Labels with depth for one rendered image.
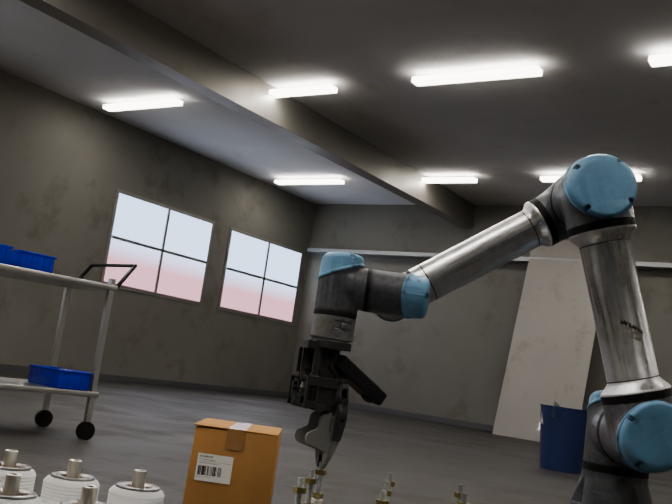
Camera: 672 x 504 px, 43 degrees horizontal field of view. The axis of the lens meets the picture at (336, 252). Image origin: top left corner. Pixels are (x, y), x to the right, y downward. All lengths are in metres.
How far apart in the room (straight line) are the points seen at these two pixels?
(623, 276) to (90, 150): 9.87
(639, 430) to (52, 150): 9.65
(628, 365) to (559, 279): 10.60
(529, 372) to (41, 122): 6.94
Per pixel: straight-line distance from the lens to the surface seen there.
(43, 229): 10.59
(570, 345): 11.67
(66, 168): 10.80
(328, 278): 1.44
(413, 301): 1.44
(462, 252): 1.59
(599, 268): 1.50
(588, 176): 1.49
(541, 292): 12.08
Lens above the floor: 0.49
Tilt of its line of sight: 8 degrees up
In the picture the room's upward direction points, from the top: 8 degrees clockwise
